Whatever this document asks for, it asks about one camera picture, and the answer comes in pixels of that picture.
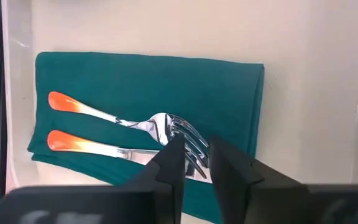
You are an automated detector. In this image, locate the orange-handled fork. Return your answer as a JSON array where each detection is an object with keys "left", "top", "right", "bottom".
[{"left": 47, "top": 129, "right": 213, "bottom": 184}]

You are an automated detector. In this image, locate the beige plastic tray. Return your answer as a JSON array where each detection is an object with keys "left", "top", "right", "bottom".
[{"left": 0, "top": 0, "right": 358, "bottom": 224}]

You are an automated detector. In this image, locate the green cloth napkin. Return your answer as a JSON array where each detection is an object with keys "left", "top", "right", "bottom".
[{"left": 27, "top": 51, "right": 265, "bottom": 224}]

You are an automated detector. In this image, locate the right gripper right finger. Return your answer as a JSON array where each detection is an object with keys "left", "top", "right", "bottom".
[{"left": 209, "top": 135, "right": 308, "bottom": 224}]

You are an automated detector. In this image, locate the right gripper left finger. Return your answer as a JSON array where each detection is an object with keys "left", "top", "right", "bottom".
[{"left": 125, "top": 133, "right": 186, "bottom": 224}]

